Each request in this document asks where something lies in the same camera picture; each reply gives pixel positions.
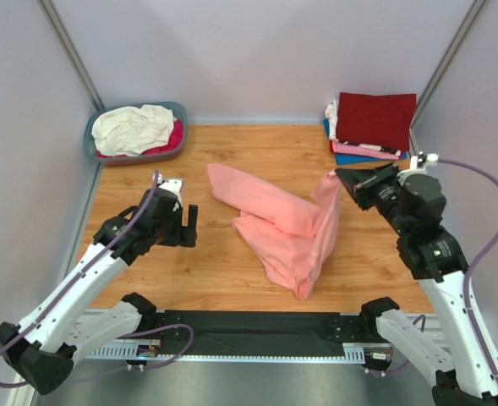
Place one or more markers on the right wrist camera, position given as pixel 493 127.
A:
pixel 423 160

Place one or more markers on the right aluminium frame post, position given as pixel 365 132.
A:
pixel 469 20

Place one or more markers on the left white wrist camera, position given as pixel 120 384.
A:
pixel 169 187

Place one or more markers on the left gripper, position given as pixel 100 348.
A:
pixel 185 235

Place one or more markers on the dark red folded t-shirt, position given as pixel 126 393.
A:
pixel 376 120

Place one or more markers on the white folded t-shirt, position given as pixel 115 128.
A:
pixel 331 114

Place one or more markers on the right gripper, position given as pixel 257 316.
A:
pixel 360 181

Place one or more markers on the left aluminium frame post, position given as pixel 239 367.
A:
pixel 60 31

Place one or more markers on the grey laundry basket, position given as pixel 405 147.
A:
pixel 90 147

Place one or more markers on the cream white t-shirt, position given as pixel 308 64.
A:
pixel 130 117

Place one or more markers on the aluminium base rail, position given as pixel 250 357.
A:
pixel 161 346

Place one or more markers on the blue folded t-shirt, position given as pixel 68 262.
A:
pixel 344 159

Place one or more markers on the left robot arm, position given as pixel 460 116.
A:
pixel 45 346

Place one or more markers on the pink printed folded t-shirt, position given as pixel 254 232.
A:
pixel 361 151

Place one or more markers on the magenta t-shirt in basket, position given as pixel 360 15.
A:
pixel 145 140

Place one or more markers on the aluminium frame post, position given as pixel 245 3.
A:
pixel 60 31
pixel 469 20

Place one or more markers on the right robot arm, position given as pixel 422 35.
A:
pixel 411 201

